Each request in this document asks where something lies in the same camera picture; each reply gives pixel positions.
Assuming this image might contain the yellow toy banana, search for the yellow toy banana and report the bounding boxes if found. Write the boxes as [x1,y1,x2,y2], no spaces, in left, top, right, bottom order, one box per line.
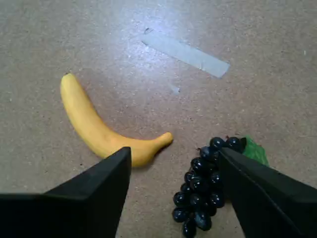
[60,73,174,168]

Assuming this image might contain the black toy grapes with leaf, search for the black toy grapes with leaf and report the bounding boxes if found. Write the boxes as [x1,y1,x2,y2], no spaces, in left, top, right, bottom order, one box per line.
[172,135,270,238]

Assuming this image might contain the long white tape strip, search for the long white tape strip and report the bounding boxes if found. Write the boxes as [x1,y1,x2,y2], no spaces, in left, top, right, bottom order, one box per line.
[141,27,231,79]

